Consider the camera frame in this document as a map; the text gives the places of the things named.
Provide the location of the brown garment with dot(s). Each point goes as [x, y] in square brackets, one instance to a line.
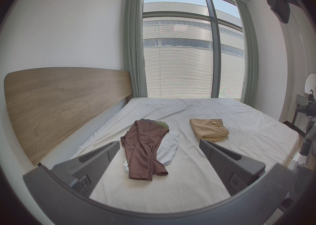
[140, 150]

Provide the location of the pale grey garment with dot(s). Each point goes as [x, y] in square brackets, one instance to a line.
[169, 147]

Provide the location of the round wall mirror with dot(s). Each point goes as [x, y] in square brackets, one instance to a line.
[311, 83]

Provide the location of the black garment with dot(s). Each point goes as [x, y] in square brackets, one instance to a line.
[147, 120]

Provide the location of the window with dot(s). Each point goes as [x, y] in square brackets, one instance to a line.
[177, 58]

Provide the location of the green garment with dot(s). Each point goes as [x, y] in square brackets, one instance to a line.
[163, 124]

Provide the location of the tan shorts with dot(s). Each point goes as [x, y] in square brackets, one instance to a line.
[209, 127]

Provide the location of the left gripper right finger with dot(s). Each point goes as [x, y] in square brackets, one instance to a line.
[234, 169]

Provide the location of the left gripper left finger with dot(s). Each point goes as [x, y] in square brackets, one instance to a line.
[84, 169]

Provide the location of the bed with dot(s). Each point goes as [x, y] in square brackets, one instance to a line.
[234, 113]

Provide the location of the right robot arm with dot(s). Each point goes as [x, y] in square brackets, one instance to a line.
[309, 135]

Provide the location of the black-legged small table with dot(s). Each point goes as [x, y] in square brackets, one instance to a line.
[301, 99]

